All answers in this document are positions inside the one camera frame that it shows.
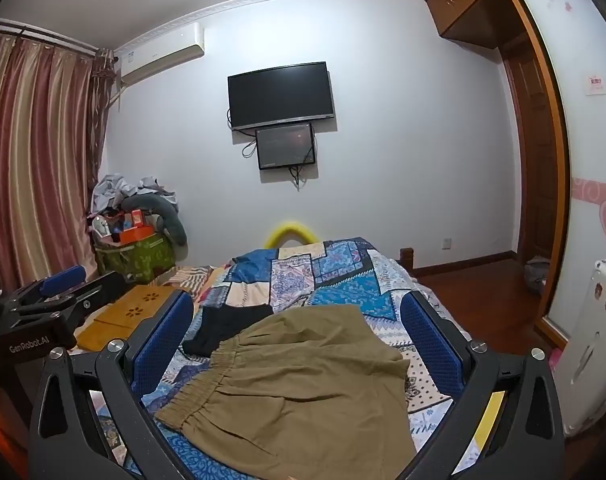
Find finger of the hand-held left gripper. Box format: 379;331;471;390
10;266;87;308
43;271;134;333

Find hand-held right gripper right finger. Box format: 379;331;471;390
390;290;566;480

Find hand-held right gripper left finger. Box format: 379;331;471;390
28;290;196;480

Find khaki pants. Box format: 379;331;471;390
154;304;418;480

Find bamboo lap desk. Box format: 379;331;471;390
75;284;176;353

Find black garment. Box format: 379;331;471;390
183;304;274;358

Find green patterned bag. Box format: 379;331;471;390
94;232;176;283

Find striped bed sheet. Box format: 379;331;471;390
175;265;214;295

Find orange box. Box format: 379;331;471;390
114;225;154;246

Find blue patchwork blanket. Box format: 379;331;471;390
123;236;471;480

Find yellow plush cushion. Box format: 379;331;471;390
475;390;504;456

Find pile of grey clothes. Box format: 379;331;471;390
90;174;178;216

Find grey plush pillow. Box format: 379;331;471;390
122;194;188;247

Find striped pink curtain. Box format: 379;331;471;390
0;30;114;291

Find grey cloth on floor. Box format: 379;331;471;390
525;256;548;296

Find white appliance with stickers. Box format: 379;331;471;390
555;247;606;436

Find wooden door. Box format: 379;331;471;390
500;45;558;266

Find white air conditioner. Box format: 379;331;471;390
114;22;206;86

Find wardrobe with frosted sliding door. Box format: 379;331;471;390
505;0;606;356

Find wooden overhead cabinet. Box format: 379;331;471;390
425;0;524;50

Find yellow foam ring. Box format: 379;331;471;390
264;220;320;250

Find black monitor cable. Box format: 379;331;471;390
289;162;316;192

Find small black wall monitor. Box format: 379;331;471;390
256;122;316;171

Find white curtain rail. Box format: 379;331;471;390
0;17;104;58

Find black wall television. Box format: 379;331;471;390
227;61;336;131

